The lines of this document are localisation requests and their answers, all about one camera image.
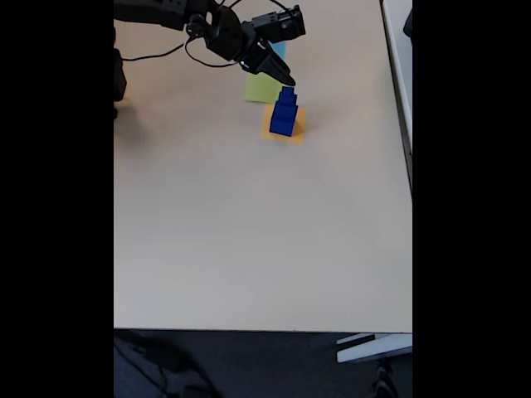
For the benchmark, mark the small blue cube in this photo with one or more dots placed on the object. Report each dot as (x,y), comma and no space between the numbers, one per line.
(287,93)

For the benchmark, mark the medium blue cube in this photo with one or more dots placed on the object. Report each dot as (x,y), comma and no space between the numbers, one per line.
(286,107)

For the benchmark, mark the blue paper square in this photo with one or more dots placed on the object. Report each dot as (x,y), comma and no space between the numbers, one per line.
(280,49)

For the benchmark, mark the green paper square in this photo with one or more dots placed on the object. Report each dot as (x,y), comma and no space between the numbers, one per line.
(259,89)

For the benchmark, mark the orange paper square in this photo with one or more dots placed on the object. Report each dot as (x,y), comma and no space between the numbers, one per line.
(301,124)

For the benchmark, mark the large blue cube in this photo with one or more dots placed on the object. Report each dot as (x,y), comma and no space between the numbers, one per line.
(282,126)

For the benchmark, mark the white neighbouring table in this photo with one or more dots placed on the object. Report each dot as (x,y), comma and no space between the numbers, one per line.
(400,62)

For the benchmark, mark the dark blue object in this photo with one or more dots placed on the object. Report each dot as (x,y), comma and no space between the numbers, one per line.
(409,22)

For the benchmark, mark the white table foot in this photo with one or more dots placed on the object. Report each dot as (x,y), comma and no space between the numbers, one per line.
(373,348)

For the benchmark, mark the black camera box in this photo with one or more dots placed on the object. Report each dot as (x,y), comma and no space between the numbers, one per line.
(282,25)

